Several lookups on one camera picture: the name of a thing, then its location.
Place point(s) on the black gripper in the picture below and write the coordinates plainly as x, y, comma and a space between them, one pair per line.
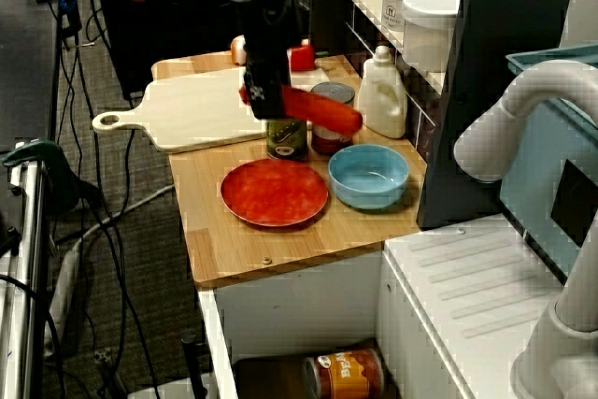
268, 34

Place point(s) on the green pea can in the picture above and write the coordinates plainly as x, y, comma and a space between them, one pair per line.
287, 139

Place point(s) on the red toy sausage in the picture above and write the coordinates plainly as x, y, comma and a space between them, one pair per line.
322, 111

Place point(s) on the red chili pepper toy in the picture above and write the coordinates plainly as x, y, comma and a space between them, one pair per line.
303, 57

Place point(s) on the tomato can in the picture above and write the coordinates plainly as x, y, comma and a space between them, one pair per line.
332, 139

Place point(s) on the light wooden cutting board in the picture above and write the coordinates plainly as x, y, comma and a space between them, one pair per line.
187, 109

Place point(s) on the red plate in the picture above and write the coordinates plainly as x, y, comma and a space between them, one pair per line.
274, 193

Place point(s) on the white detergent bottle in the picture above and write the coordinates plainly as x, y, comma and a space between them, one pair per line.
380, 100

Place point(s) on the black equipment box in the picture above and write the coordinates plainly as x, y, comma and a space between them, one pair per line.
163, 34

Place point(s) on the blue bowl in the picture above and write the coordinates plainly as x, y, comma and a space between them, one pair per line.
366, 179

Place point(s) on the white lidded plastic jar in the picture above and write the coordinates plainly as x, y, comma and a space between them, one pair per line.
430, 30
397, 2

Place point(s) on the round metal screw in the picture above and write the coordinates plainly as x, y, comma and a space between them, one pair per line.
267, 260

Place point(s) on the dark shelf unit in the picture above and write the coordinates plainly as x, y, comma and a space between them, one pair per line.
490, 114

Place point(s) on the green clamp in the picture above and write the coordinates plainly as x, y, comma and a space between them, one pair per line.
37, 161

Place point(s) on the gray toy faucet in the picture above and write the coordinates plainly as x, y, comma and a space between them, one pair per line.
523, 104

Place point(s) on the white power strip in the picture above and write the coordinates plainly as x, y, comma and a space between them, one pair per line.
63, 296

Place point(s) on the orange beans can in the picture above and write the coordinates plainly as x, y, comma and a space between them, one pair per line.
348, 373

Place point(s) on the aluminium rail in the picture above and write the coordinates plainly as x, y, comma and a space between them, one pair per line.
23, 277

